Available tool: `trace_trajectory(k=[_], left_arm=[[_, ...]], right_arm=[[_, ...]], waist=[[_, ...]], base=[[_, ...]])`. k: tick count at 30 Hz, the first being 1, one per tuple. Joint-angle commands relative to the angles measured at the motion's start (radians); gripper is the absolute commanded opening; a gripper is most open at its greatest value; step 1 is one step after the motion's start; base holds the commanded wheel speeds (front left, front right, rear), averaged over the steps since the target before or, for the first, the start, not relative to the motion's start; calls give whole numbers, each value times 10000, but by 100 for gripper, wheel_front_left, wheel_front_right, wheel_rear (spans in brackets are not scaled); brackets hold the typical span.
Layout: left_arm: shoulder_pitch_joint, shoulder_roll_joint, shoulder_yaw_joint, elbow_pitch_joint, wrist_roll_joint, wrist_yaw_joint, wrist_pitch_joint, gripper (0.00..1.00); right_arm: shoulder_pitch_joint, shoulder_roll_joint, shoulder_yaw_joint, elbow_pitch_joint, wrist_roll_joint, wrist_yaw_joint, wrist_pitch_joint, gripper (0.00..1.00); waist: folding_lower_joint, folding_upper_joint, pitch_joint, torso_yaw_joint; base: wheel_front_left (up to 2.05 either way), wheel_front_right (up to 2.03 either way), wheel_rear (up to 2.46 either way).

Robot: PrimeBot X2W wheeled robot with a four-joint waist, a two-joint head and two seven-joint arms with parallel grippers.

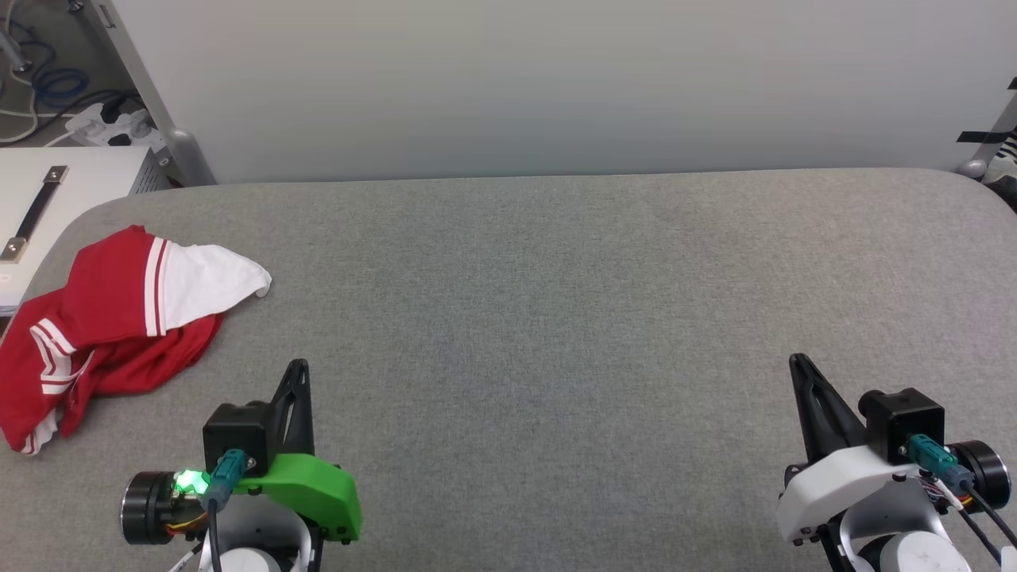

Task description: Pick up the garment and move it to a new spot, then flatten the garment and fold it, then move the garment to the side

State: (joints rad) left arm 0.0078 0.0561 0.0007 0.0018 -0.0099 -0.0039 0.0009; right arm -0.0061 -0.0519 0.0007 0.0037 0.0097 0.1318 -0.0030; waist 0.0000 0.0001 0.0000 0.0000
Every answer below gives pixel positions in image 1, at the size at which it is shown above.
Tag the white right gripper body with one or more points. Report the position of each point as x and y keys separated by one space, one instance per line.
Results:
x=834 y=485

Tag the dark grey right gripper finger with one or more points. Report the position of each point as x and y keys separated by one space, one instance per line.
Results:
x=806 y=429
x=834 y=429

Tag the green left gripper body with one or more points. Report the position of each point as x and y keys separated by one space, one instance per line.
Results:
x=318 y=492

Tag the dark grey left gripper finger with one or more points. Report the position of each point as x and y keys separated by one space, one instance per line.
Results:
x=305 y=421
x=283 y=429

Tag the red and white garment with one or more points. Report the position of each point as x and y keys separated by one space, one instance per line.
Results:
x=111 y=310

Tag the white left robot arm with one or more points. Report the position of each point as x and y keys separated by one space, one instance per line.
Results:
x=254 y=540

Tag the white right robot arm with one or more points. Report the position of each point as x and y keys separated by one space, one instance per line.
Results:
x=914 y=540

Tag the black and white striped shoe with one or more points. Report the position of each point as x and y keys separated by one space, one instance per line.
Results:
x=1005 y=171

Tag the white power strip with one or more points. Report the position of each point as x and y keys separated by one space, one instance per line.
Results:
x=107 y=127

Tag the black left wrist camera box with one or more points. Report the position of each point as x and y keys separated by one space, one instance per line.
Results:
x=234 y=433

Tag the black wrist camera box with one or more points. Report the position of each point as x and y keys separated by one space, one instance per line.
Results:
x=234 y=433
x=902 y=417

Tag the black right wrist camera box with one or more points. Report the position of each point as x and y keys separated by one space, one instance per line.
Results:
x=902 y=417

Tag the grey metal frame post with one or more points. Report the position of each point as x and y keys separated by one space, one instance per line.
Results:
x=993 y=139
x=155 y=103

